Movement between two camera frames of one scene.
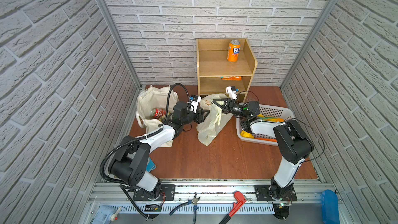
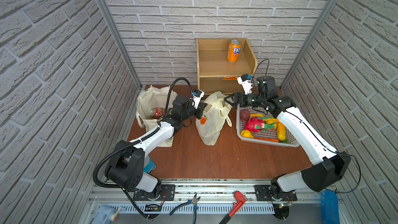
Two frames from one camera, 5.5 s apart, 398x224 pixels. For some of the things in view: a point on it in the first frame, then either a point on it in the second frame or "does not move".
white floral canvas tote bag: (151, 107) does not move
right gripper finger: (224, 110) to (240, 100)
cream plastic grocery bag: (215, 120) does not move
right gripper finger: (225, 103) to (235, 96)
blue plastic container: (330, 207) does not move
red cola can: (157, 113) does not move
